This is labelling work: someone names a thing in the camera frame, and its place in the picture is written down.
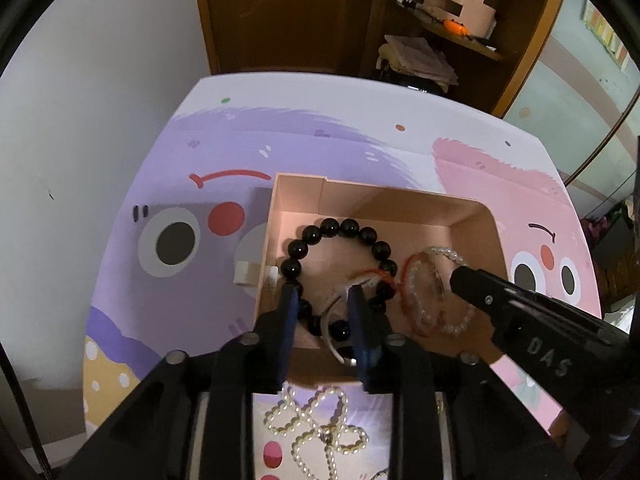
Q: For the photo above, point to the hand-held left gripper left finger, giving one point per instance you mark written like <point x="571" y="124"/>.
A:
<point x="288" y="320"/>

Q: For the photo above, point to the small orange object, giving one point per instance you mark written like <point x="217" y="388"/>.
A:
<point x="454" y="25"/>

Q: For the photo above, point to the colourful wall poster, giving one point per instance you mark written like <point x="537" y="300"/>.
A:
<point x="607" y="37"/>

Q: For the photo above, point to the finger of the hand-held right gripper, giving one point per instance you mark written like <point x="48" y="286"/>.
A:
<point x="480" y="290"/>

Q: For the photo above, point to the pile of folded cloths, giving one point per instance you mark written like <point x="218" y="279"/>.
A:
<point x="420" y="60"/>

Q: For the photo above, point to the brown wooden cabinet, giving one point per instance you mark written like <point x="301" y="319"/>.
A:
<point x="300" y="15"/>

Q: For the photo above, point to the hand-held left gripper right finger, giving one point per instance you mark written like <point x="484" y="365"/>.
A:
<point x="361" y="332"/>

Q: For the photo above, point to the pink cardboard box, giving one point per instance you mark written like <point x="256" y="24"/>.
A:
<point x="380" y="240"/>

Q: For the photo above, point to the cartoon printed table cover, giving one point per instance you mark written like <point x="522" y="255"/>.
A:
<point x="210" y="170"/>

